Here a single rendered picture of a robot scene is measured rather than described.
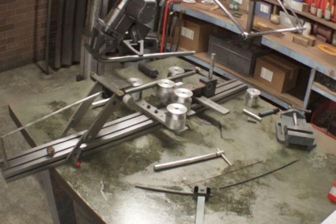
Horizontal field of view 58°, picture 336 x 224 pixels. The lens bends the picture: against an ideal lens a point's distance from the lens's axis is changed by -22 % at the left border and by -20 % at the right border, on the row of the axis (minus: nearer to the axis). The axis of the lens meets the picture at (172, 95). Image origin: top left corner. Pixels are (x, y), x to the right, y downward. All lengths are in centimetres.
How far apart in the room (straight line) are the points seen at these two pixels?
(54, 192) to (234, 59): 180
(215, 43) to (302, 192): 196
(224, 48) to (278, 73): 48
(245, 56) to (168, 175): 178
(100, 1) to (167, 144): 83
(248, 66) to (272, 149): 158
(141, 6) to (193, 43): 190
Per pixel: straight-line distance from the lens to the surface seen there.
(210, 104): 107
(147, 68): 130
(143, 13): 92
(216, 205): 78
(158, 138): 96
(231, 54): 261
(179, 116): 92
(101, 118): 83
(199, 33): 275
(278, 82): 242
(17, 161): 82
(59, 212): 125
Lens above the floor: 141
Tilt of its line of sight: 26 degrees down
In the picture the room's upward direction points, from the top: 7 degrees clockwise
